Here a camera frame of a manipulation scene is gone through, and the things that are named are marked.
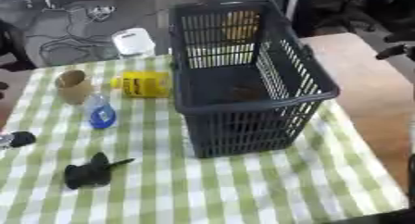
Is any tan paper cup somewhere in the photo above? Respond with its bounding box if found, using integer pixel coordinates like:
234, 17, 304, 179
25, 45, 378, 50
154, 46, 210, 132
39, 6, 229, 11
53, 68, 94, 106

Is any black chair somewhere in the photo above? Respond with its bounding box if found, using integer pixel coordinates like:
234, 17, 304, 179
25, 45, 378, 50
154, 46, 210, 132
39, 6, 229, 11
0, 19, 39, 73

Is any yellow plastic bottle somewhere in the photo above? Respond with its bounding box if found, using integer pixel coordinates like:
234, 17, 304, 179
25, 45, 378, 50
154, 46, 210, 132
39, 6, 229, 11
110, 70, 174, 99

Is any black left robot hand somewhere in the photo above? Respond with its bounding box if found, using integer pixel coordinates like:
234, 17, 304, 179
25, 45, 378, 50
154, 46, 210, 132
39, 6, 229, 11
63, 151, 138, 191

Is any white plastic container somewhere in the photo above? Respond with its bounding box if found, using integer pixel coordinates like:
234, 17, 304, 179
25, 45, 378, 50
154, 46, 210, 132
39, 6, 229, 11
110, 27, 157, 58

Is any dark blue plastic basket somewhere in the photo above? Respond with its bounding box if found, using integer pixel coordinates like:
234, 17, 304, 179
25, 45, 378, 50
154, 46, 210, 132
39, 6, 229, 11
167, 0, 343, 159

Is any grey floor cable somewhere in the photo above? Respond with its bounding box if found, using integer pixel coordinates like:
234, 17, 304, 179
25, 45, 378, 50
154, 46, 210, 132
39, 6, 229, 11
24, 6, 120, 67

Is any black chair armrest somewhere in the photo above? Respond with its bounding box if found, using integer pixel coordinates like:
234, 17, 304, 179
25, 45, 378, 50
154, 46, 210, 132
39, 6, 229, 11
374, 44, 415, 61

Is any white power strip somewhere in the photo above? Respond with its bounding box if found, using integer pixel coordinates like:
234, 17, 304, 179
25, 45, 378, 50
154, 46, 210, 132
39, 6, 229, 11
85, 5, 119, 21

